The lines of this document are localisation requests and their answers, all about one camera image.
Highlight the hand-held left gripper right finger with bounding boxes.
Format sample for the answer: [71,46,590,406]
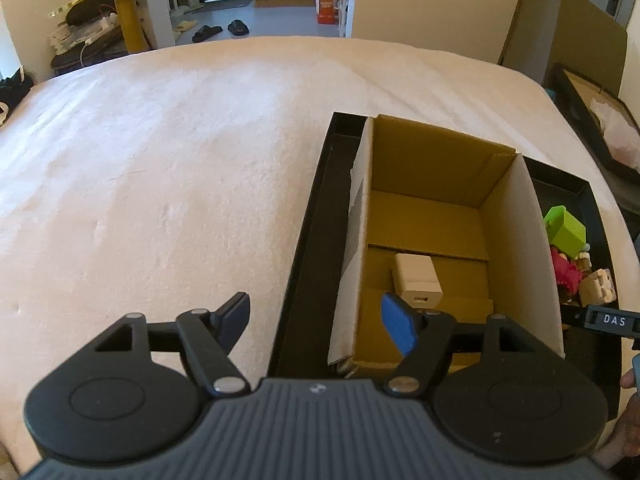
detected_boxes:
[381,292,566,395]

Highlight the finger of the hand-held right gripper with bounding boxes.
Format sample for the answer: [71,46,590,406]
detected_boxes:
[560,306,591,330]

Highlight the beige block figure toy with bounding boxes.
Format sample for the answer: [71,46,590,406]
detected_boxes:
[580,267,615,306]

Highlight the white tissue paper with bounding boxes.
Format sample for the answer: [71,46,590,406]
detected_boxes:
[589,97,640,167]

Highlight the white charger block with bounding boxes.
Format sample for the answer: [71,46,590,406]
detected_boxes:
[392,253,442,310]

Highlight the brown cardboard box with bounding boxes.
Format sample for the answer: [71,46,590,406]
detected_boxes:
[327,114,568,378]

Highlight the magenta plush doll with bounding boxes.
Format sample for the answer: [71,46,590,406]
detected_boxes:
[550,247,584,294]

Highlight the black tray with tissue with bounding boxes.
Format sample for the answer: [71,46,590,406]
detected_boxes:
[546,63,640,182]

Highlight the large cardboard sheet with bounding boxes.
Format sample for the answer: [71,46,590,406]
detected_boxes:
[499,0,629,97]

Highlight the yellow table leg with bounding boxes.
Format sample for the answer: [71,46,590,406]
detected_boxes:
[112,0,149,54]

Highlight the person's right hand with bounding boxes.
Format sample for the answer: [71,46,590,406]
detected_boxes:
[595,369,640,480]

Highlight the dark cloth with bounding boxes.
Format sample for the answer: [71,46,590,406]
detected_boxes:
[0,66,34,113]

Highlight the clutter pile under table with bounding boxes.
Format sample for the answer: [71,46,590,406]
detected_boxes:
[48,6,128,77]

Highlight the green cube toy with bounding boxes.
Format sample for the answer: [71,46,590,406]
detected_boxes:
[544,205,587,252]

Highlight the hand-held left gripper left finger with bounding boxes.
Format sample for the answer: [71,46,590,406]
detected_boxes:
[94,291,251,397]

